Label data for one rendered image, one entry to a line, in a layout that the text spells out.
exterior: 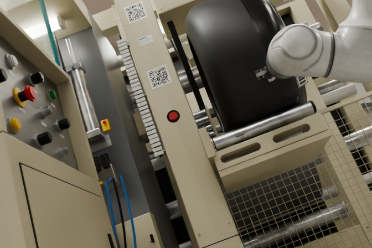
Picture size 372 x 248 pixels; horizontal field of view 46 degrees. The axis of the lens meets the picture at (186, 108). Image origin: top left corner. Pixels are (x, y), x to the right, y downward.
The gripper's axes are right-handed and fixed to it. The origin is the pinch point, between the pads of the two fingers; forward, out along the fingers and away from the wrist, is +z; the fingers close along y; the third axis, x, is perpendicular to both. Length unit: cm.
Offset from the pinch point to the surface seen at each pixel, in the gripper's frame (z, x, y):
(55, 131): -8, -6, 64
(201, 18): 9.2, -26.5, 12.4
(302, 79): 7.5, 4.2, -10.0
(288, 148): 3.0, 22.4, 2.8
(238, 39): 3.0, -14.4, 4.5
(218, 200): 11.2, 30.4, 28.3
